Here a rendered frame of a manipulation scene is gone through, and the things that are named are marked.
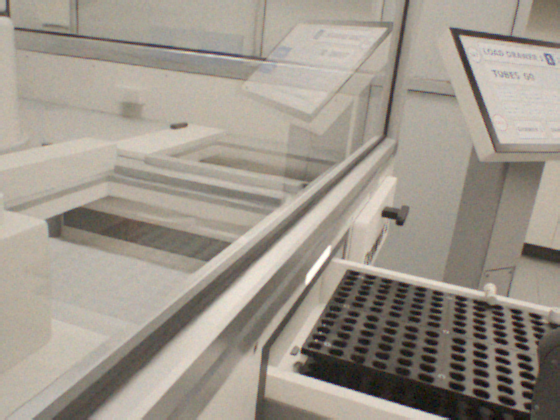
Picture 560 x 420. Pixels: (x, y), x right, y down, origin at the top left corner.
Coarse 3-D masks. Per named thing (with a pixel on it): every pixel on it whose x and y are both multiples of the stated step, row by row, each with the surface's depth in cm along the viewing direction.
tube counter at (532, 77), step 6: (522, 72) 121; (528, 72) 122; (534, 72) 123; (540, 72) 124; (546, 72) 126; (552, 72) 127; (558, 72) 128; (528, 78) 121; (534, 78) 122; (540, 78) 123; (546, 78) 125; (552, 78) 126; (558, 78) 127; (528, 84) 120; (534, 84) 122; (540, 84) 122; (546, 84) 124; (552, 84) 125; (558, 84) 126
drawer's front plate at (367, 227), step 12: (384, 180) 87; (384, 192) 80; (372, 204) 74; (384, 204) 79; (360, 216) 68; (372, 216) 69; (360, 228) 65; (372, 228) 71; (384, 228) 87; (360, 240) 66; (372, 240) 74; (360, 252) 66; (372, 264) 80
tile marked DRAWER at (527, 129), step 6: (516, 120) 113; (522, 120) 114; (528, 120) 115; (516, 126) 112; (522, 126) 113; (528, 126) 114; (534, 126) 115; (540, 126) 116; (522, 132) 113; (528, 132) 114; (534, 132) 114; (540, 132) 115; (522, 138) 112; (528, 138) 113; (534, 138) 114; (540, 138) 115; (546, 138) 116
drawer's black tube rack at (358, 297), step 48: (336, 288) 54; (384, 288) 56; (336, 336) 45; (384, 336) 46; (432, 336) 48; (480, 336) 48; (528, 336) 48; (336, 384) 44; (384, 384) 44; (432, 384) 40; (480, 384) 41; (528, 384) 41
